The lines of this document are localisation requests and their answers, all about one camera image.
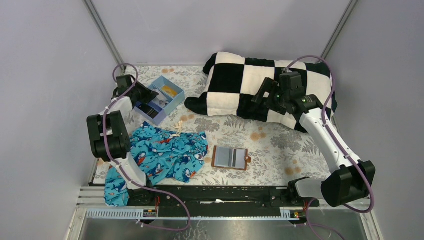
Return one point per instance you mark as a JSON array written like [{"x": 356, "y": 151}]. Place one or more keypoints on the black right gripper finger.
[
  {"x": 273, "y": 99},
  {"x": 268, "y": 84}
]

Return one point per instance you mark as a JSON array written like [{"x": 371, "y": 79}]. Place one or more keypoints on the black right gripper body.
[{"x": 266, "y": 92}]

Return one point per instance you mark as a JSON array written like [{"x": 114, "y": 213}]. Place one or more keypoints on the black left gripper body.
[{"x": 144, "y": 96}]

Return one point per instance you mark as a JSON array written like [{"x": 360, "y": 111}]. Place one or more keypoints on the brown leather card holder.
[{"x": 230, "y": 158}]

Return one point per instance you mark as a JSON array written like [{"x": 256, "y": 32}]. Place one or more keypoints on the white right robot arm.
[{"x": 350, "y": 178}]

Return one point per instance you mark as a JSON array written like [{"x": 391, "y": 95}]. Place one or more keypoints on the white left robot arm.
[{"x": 108, "y": 135}]

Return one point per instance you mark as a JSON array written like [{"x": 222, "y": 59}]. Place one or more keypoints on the silver card in box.
[{"x": 162, "y": 102}]

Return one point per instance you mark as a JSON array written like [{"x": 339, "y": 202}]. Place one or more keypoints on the black card in box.
[{"x": 148, "y": 111}]

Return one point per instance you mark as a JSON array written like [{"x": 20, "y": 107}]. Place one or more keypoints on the gold card in box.
[{"x": 169, "y": 91}]

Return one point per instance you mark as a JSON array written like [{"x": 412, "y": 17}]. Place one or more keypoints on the blue three-compartment organizer box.
[{"x": 163, "y": 113}]

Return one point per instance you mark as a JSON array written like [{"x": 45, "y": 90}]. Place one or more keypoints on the black white checkered pillow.
[{"x": 233, "y": 81}]

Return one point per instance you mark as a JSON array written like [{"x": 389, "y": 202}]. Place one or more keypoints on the floral patterned table cloth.
[{"x": 278, "y": 154}]

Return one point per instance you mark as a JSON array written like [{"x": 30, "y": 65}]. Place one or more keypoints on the blue shark print shorts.
[{"x": 163, "y": 154}]

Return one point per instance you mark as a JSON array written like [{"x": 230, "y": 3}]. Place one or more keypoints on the perforated metal cable tray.
[{"x": 206, "y": 213}]

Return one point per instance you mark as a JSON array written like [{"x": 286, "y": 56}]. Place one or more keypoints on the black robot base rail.
[{"x": 191, "y": 197}]

